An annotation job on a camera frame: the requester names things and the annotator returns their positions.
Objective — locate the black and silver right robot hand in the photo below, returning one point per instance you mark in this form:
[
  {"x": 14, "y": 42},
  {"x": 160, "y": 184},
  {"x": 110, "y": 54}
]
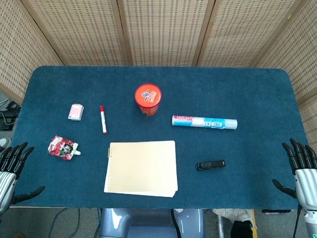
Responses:
[{"x": 305, "y": 183}]

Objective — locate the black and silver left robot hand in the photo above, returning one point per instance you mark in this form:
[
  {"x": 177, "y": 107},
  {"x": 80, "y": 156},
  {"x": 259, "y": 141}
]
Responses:
[{"x": 7, "y": 183}]

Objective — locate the black stapler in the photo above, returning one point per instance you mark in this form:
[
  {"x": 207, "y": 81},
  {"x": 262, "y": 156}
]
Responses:
[{"x": 210, "y": 165}]

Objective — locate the red fruit drink pouch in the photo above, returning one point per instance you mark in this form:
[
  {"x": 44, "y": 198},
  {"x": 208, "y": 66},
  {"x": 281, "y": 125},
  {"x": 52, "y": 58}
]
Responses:
[{"x": 62, "y": 148}]

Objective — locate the white sneaker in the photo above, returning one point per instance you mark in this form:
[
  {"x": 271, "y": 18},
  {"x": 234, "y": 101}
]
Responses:
[{"x": 231, "y": 214}]

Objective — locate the pink playing card box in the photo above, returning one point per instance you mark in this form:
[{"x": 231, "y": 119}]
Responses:
[{"x": 75, "y": 112}]

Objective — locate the red marker pen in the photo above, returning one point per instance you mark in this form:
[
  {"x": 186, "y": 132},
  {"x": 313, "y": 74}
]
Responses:
[{"x": 103, "y": 119}]

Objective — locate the plastic wrap roll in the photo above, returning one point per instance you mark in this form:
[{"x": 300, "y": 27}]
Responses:
[{"x": 204, "y": 122}]

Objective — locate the woven bamboo screen panel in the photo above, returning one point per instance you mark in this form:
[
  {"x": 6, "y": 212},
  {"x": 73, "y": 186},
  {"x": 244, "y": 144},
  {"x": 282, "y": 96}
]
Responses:
[
  {"x": 17, "y": 49},
  {"x": 297, "y": 62},
  {"x": 164, "y": 32},
  {"x": 79, "y": 32},
  {"x": 245, "y": 32}
]

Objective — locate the grey robot torso base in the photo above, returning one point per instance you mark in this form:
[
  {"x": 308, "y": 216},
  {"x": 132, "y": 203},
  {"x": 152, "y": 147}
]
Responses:
[{"x": 148, "y": 224}]

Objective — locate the red cylindrical can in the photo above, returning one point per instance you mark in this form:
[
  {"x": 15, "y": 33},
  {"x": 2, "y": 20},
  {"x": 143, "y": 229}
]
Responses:
[{"x": 148, "y": 100}]

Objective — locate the dark blue table mat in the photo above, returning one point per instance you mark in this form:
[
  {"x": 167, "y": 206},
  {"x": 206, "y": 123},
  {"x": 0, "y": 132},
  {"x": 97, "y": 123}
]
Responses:
[{"x": 158, "y": 104}]

